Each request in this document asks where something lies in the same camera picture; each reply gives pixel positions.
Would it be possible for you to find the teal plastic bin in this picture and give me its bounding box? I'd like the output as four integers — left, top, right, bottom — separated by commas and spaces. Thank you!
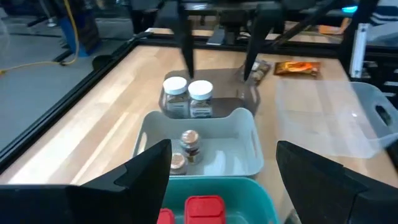
160, 175, 280, 224

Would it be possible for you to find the aluminium rig post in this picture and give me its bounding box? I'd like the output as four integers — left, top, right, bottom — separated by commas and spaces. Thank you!
348, 22, 370, 79

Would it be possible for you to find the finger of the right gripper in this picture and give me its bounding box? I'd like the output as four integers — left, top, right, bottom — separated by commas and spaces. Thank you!
243, 12, 275, 82
177, 17, 196, 80

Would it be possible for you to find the black frame clamp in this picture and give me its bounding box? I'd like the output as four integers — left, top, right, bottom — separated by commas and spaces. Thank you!
92, 54, 115, 71

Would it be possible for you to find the orange taco seasoning packet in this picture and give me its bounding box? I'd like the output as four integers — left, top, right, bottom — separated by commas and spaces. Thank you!
273, 60, 322, 78

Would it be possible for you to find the blue box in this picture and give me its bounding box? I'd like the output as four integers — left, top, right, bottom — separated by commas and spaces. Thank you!
58, 12, 93, 58

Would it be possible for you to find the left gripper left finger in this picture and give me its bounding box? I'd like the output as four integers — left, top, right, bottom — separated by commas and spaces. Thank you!
67, 139, 173, 224

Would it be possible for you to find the cardboard box with handle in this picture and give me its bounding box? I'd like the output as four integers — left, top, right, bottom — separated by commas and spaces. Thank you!
132, 107, 265, 178

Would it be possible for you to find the brown taco seasoning packet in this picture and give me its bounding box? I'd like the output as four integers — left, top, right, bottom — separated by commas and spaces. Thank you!
238, 59, 272, 85

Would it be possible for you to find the black table frame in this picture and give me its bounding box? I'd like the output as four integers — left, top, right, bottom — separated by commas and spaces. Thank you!
0, 29, 352, 175

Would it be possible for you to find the copper-lid small spice jar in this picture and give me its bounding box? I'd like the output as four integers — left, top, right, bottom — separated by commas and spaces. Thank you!
180, 129, 202, 165
170, 152, 189, 176

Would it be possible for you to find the clear plastic bin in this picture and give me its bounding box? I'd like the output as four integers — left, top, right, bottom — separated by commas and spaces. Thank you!
274, 79, 398, 160

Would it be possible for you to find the dark red box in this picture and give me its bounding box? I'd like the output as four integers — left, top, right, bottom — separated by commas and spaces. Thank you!
183, 195, 227, 224

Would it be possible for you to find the black diagonal rig strut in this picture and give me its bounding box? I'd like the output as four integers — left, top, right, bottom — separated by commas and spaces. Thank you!
273, 0, 345, 49

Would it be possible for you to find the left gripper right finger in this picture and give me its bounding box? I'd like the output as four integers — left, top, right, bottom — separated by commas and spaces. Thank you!
275, 140, 369, 224

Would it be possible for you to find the yellow cable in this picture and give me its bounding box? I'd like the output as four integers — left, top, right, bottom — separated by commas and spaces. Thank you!
0, 0, 80, 75

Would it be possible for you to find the white-lid spice jar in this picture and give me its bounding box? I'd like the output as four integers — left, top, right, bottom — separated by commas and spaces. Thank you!
162, 76, 190, 119
187, 80, 215, 119

